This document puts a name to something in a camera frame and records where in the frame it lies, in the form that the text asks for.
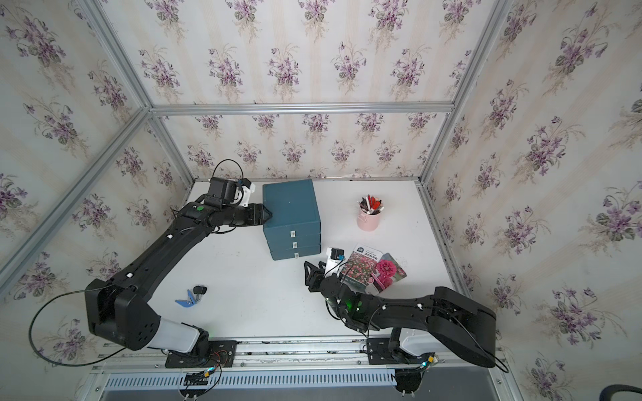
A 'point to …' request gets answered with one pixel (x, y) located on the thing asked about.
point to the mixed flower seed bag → (359, 271)
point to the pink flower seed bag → (387, 271)
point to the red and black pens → (370, 205)
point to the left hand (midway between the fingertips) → (266, 216)
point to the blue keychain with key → (192, 297)
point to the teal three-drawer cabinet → (293, 229)
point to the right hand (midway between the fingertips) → (311, 265)
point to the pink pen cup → (368, 222)
